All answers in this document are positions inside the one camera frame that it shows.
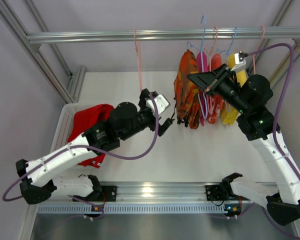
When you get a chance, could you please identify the orange black patterned trousers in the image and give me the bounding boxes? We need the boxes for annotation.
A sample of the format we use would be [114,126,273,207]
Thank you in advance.
[173,49,202,130]

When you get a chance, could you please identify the blue hanger with patterned trousers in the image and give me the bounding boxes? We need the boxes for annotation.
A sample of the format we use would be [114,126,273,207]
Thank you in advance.
[186,14,208,120]

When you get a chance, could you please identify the pink hanger with red trousers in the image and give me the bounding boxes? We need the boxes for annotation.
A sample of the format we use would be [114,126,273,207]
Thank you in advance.
[133,29,143,92]

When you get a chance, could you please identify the red trousers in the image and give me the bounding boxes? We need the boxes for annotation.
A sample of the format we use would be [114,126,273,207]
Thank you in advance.
[67,104,114,169]

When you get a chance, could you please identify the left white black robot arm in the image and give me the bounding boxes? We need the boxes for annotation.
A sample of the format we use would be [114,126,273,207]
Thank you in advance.
[16,88,173,205]

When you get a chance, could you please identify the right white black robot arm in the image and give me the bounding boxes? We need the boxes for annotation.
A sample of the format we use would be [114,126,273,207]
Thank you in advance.
[187,64,300,226]

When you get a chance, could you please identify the magenta trousers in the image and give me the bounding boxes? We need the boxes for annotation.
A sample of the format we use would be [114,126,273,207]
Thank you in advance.
[196,51,208,126]

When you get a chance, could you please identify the blue hanger with yellow trousers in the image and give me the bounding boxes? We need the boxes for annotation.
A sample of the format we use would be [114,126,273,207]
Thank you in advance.
[216,25,241,113]

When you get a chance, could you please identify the empty pink hanger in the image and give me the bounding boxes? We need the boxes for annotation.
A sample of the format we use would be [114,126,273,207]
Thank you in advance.
[252,25,266,75]

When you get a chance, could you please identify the orange white tie-dye trousers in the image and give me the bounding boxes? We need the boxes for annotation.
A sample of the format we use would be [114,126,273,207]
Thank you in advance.
[206,53,224,124]

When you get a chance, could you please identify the yellow trousers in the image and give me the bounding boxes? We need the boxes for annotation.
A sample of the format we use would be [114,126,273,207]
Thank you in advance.
[220,53,248,126]

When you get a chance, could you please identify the white plastic perforated basket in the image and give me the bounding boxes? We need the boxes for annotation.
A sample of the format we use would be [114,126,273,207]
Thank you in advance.
[50,103,98,152]

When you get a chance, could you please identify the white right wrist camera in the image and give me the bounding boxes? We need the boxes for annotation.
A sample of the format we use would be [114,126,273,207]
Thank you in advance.
[231,51,247,73]

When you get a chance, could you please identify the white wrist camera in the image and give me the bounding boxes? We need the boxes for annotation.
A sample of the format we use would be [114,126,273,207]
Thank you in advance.
[146,94,171,116]
[231,51,247,73]

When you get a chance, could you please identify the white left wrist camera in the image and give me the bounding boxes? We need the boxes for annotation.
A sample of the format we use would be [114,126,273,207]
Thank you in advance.
[146,94,171,116]

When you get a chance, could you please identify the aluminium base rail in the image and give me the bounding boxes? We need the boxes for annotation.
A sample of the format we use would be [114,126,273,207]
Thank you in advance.
[27,181,300,203]

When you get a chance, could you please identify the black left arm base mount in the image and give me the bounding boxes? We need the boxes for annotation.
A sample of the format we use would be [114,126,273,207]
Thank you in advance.
[90,185,117,202]

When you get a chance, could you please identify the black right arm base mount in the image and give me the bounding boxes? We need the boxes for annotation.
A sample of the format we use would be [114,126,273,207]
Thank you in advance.
[205,183,230,202]

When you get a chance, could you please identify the aluminium hanging rail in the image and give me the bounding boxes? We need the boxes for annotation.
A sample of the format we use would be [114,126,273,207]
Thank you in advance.
[26,26,300,45]

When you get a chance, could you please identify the grey slotted cable duct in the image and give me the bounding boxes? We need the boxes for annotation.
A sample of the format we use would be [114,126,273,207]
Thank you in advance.
[37,203,235,215]

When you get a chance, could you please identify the aluminium frame post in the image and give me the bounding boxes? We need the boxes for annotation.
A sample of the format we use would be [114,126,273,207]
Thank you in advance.
[0,0,74,104]

